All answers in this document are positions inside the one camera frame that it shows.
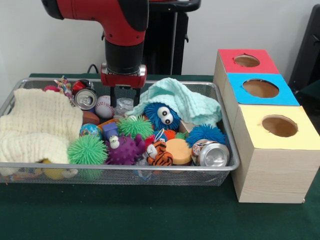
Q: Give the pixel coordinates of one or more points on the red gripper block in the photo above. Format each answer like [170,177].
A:
[122,80]

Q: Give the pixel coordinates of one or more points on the light blue waffle cloth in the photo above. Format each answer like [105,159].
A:
[190,100]

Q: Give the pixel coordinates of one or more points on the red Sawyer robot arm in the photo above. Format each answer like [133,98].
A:
[120,25]

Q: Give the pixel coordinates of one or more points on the wooden box with three holes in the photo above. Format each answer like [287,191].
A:
[275,175]

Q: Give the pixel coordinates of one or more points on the white baseball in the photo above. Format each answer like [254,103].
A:
[103,107]

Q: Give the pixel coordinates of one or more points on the green spiky toy with eyes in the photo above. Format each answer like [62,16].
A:
[135,126]

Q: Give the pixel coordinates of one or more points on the blue spiky ball with eyes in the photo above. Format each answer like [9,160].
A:
[152,113]

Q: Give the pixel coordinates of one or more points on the purple spiky toy with eyes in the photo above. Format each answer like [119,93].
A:
[125,152]

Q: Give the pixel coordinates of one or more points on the green spiky rubber ball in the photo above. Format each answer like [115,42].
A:
[87,150]

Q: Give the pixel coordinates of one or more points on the tiger plush toy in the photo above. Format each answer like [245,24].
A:
[160,156]

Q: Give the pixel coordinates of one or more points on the blue spiky rubber ball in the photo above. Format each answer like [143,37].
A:
[205,135]

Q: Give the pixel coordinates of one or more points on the cream waffle cloth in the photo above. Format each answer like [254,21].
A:
[37,120]

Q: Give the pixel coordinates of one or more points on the crushed silver drink can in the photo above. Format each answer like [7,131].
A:
[212,155]

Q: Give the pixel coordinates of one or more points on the dark green table cloth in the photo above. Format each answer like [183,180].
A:
[150,215]

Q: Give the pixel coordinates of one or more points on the black stand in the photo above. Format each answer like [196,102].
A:
[307,50]

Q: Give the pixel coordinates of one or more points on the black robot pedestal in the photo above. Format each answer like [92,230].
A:
[165,37]

